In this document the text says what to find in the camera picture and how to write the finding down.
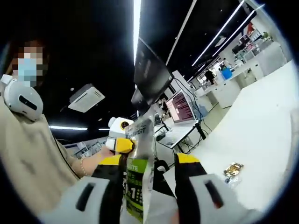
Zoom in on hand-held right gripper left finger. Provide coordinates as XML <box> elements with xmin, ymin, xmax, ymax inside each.
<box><xmin>38</xmin><ymin>155</ymin><xmax>125</xmax><ymax>224</ymax></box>

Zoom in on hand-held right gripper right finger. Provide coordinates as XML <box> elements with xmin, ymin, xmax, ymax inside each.
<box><xmin>174</xmin><ymin>153</ymin><xmax>260</xmax><ymax>224</ymax></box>

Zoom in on black green skincare sachet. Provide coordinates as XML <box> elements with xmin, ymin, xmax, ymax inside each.
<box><xmin>121</xmin><ymin>118</ymin><xmax>179</xmax><ymax>224</ymax></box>

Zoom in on gold skincare sachet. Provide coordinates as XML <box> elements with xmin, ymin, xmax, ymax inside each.
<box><xmin>223</xmin><ymin>162</ymin><xmax>245</xmax><ymax>177</ymax></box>

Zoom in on person's left hand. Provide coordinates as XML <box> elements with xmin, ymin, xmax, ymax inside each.
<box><xmin>98</xmin><ymin>146</ymin><xmax>118</xmax><ymax>162</ymax></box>

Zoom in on ceiling air conditioner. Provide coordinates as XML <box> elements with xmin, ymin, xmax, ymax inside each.
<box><xmin>68</xmin><ymin>83</ymin><xmax>106</xmax><ymax>114</ymax></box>

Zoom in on blue water jug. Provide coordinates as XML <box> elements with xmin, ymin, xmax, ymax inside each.
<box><xmin>199</xmin><ymin>105</ymin><xmax>209</xmax><ymax>119</ymax></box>

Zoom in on large black monitor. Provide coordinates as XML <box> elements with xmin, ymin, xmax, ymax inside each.
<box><xmin>130</xmin><ymin>37</ymin><xmax>175</xmax><ymax>108</ymax></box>

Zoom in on open silver laptop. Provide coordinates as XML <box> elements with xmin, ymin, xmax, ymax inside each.
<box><xmin>163</xmin><ymin>90</ymin><xmax>201</xmax><ymax>128</ymax></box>

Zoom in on white counter cabinets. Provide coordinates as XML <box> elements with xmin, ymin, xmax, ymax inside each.
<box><xmin>198</xmin><ymin>44</ymin><xmax>289</xmax><ymax>109</ymax></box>

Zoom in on white wearable device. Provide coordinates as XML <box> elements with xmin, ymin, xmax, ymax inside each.
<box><xmin>0</xmin><ymin>74</ymin><xmax>44</xmax><ymax>122</ymax></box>

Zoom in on blue plastic crate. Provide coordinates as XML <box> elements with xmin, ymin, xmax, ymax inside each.
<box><xmin>221</xmin><ymin>67</ymin><xmax>233</xmax><ymax>80</ymax></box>

